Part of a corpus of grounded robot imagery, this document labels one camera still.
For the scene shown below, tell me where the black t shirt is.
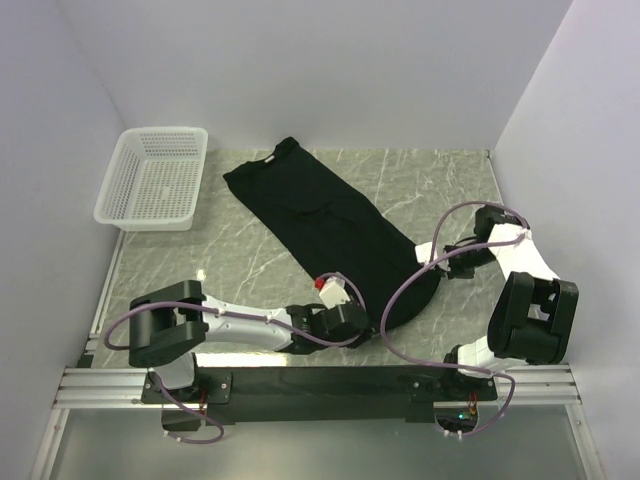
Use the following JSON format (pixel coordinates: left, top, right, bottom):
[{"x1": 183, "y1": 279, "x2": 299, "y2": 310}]
[{"x1": 223, "y1": 137, "x2": 441, "y2": 331}]

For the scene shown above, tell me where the aluminium rail frame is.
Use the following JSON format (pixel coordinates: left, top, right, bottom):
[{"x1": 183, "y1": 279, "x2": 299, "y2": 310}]
[{"x1": 52, "y1": 365, "x2": 582, "y2": 410}]

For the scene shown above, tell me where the white plastic basket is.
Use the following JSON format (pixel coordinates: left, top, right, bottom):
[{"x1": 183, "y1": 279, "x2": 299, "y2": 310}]
[{"x1": 93, "y1": 126, "x2": 208, "y2": 232}]

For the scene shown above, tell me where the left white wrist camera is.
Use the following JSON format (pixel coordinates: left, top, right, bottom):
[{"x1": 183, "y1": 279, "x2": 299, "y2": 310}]
[{"x1": 314, "y1": 276, "x2": 351, "y2": 309}]

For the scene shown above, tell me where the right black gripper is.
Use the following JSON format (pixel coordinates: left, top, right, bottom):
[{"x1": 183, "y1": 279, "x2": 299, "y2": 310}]
[{"x1": 435, "y1": 241, "x2": 497, "y2": 280}]

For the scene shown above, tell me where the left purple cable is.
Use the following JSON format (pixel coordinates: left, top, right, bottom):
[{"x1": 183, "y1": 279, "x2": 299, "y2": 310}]
[{"x1": 103, "y1": 272, "x2": 374, "y2": 444}]

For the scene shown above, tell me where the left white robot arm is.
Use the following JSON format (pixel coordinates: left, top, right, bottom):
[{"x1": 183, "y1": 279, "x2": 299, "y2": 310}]
[{"x1": 128, "y1": 280, "x2": 370, "y2": 402}]

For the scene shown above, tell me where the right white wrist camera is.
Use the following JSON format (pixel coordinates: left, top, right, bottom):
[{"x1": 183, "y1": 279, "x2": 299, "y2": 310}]
[{"x1": 415, "y1": 241, "x2": 443, "y2": 265}]

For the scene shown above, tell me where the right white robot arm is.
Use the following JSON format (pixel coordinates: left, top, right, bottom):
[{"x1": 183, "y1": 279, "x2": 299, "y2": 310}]
[{"x1": 438, "y1": 201, "x2": 579, "y2": 399}]

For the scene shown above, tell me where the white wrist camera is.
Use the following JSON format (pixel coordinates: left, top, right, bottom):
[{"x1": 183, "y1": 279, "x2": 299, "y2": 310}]
[
  {"x1": 314, "y1": 276, "x2": 351, "y2": 309},
  {"x1": 415, "y1": 241, "x2": 443, "y2": 265}
]

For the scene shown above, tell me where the black base beam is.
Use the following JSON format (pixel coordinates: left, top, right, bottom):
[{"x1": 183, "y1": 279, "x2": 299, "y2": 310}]
[{"x1": 170, "y1": 365, "x2": 497, "y2": 425}]

